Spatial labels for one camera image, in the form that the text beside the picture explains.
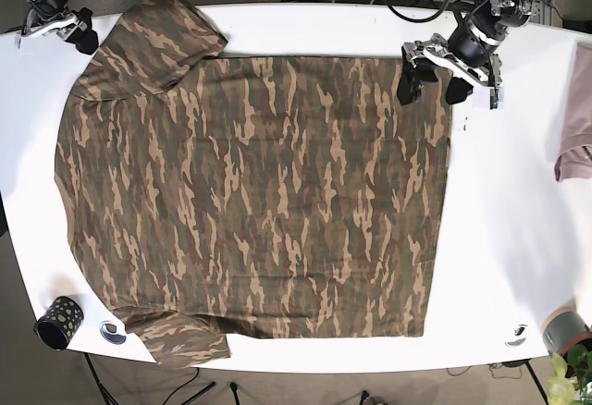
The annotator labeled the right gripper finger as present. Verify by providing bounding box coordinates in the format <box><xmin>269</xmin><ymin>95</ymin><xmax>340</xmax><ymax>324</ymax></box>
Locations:
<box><xmin>67</xmin><ymin>18</ymin><xmax>99</xmax><ymax>55</ymax></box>

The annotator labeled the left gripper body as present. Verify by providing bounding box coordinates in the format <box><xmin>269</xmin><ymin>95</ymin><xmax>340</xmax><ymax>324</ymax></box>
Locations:
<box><xmin>401</xmin><ymin>23</ymin><xmax>502</xmax><ymax>110</ymax></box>

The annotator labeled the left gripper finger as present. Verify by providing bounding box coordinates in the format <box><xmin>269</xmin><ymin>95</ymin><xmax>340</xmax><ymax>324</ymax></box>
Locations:
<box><xmin>445</xmin><ymin>72</ymin><xmax>474</xmax><ymax>104</ymax></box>
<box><xmin>398</xmin><ymin>54</ymin><xmax>438</xmax><ymax>105</ymax></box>

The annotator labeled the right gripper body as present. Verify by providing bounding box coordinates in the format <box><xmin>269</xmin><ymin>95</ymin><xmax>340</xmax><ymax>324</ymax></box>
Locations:
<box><xmin>17</xmin><ymin>7</ymin><xmax>93</xmax><ymax>48</ymax></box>

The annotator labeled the dusty pink garment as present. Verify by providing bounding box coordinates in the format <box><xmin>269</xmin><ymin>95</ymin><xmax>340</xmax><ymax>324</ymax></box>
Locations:
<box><xmin>554</xmin><ymin>43</ymin><xmax>591</xmax><ymax>181</ymax></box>

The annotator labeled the camouflage pattern T-shirt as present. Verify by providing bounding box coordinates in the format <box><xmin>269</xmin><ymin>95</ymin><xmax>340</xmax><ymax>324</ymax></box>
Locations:
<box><xmin>55</xmin><ymin>0</ymin><xmax>452</xmax><ymax>368</ymax></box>

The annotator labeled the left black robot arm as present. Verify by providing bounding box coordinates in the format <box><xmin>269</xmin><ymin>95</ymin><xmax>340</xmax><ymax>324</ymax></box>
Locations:
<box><xmin>397</xmin><ymin>0</ymin><xmax>534</xmax><ymax>109</ymax></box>

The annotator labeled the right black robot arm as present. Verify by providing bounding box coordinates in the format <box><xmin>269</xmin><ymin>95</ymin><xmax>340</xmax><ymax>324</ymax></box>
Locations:
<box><xmin>11</xmin><ymin>0</ymin><xmax>99</xmax><ymax>55</ymax></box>

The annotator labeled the right silver table grommet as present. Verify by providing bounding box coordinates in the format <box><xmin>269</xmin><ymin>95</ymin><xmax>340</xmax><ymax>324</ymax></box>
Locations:
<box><xmin>502</xmin><ymin>324</ymin><xmax>530</xmax><ymax>348</ymax></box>

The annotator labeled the silver table grommet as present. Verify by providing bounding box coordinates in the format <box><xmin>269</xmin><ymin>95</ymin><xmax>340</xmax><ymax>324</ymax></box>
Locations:
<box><xmin>99</xmin><ymin>321</ymin><xmax>127</xmax><ymax>345</ymax></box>
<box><xmin>502</xmin><ymin>324</ymin><xmax>530</xmax><ymax>348</ymax></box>

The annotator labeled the grey flower pot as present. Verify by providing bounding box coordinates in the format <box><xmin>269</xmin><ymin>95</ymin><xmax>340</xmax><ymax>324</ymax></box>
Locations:
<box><xmin>541</xmin><ymin>307</ymin><xmax>591</xmax><ymax>356</ymax></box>

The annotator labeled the black gold-dotted cup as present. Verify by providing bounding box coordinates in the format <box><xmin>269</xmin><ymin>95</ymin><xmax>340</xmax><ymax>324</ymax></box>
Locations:
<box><xmin>33</xmin><ymin>296</ymin><xmax>84</xmax><ymax>350</ymax></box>

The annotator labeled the left silver table grommet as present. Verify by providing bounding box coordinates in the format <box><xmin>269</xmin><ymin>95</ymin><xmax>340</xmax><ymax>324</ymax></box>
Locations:
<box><xmin>99</xmin><ymin>321</ymin><xmax>127</xmax><ymax>345</ymax></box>

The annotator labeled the green potted plant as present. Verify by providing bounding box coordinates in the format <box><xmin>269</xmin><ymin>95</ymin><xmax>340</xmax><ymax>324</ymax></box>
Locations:
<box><xmin>547</xmin><ymin>344</ymin><xmax>591</xmax><ymax>405</ymax></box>

